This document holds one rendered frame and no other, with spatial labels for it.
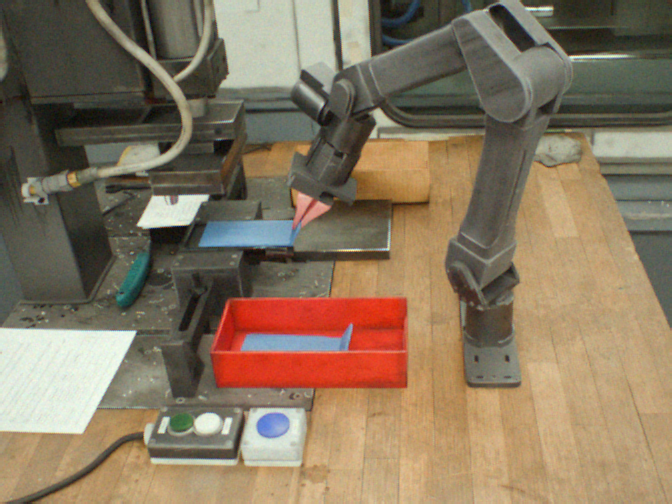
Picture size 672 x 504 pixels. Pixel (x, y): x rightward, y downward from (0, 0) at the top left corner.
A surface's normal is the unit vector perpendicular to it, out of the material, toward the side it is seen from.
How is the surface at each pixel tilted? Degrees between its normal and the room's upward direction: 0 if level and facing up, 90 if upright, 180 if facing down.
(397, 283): 0
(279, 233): 2
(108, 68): 90
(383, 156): 90
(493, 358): 0
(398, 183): 90
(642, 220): 90
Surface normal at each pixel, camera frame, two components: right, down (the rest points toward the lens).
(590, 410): -0.08, -0.84
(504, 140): -0.68, 0.60
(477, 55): -0.71, 0.42
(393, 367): -0.09, 0.53
